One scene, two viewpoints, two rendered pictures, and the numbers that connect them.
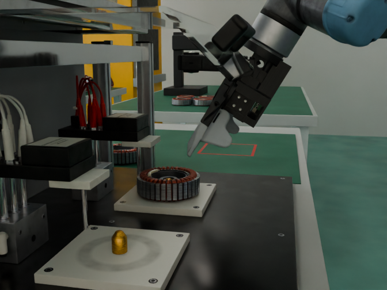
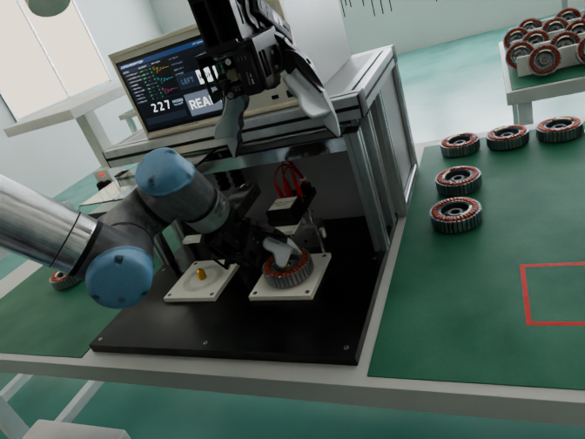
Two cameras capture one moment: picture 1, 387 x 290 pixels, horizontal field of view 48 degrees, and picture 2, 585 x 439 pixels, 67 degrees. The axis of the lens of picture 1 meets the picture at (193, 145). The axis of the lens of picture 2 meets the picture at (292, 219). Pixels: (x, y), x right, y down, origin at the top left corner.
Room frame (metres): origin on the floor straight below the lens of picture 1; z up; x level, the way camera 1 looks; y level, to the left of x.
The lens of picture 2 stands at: (1.05, -0.75, 1.32)
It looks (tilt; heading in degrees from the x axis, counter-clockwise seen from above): 26 degrees down; 108
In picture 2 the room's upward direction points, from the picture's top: 20 degrees counter-clockwise
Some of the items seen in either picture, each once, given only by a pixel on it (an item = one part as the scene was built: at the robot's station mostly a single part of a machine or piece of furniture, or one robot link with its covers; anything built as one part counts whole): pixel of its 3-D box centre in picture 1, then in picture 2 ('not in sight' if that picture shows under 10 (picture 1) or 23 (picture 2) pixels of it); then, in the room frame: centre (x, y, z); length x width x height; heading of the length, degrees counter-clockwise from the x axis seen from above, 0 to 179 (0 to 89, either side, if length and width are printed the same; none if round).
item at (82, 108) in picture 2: not in sight; (98, 158); (-0.13, 0.82, 0.98); 0.37 x 0.35 x 0.46; 168
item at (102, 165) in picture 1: (93, 180); (307, 233); (0.78, 0.19, 0.80); 0.07 x 0.05 x 0.06; 168
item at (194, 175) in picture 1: (168, 182); (287, 266); (0.75, 0.04, 0.80); 0.11 x 0.11 x 0.04
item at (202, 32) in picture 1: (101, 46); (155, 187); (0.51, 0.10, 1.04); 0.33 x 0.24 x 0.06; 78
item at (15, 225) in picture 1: (16, 230); not in sight; (0.55, 0.24, 0.80); 0.07 x 0.05 x 0.06; 168
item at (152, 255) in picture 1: (120, 255); (204, 280); (0.52, 0.09, 0.78); 0.15 x 0.15 x 0.01; 78
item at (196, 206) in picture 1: (169, 195); (291, 275); (0.75, 0.04, 0.78); 0.15 x 0.15 x 0.01; 78
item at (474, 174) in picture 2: not in sight; (458, 180); (1.16, 0.35, 0.77); 0.11 x 0.11 x 0.04
